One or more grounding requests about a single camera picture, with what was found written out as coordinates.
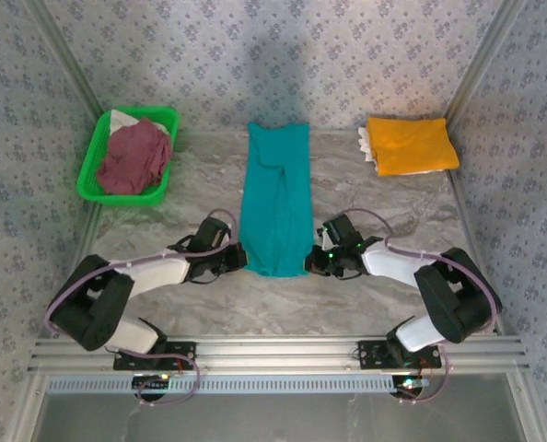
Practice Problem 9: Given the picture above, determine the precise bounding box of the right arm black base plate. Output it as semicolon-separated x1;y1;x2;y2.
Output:
356;340;443;369

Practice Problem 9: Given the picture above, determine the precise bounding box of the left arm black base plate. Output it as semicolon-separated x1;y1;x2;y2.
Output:
111;341;197;372

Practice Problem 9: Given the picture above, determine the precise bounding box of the folded orange t-shirt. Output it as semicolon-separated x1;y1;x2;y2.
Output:
367;116;461;178

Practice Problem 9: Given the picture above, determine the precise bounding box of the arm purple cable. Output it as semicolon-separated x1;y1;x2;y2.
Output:
44;208;236;407
326;207;499;406

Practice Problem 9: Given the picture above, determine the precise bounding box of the grey slotted cable duct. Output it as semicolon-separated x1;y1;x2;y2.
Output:
46;373;397;395

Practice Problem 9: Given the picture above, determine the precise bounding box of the aluminium frame post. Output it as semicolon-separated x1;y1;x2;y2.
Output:
24;0;107;116
443;0;528;121

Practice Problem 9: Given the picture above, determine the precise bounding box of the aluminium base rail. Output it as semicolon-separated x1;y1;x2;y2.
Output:
27;335;530;373

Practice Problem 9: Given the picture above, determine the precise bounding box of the crumpled white t-shirt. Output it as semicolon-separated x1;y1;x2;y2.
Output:
110;109;173;134

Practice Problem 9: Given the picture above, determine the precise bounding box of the small controller board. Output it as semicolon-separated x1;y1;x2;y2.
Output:
132;373;172;386
391;376;430;390

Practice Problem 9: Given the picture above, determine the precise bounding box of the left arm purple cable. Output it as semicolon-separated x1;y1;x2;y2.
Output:
44;208;236;407

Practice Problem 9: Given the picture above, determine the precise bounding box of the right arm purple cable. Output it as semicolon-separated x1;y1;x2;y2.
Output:
326;207;499;406

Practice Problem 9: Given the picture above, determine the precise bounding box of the green plastic basket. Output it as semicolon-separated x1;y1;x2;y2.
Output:
76;105;181;208

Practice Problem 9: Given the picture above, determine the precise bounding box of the teal t-shirt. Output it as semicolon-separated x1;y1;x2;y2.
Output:
238;121;312;279

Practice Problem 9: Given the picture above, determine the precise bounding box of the maroon t-shirt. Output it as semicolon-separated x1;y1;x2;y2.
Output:
97;117;174;195

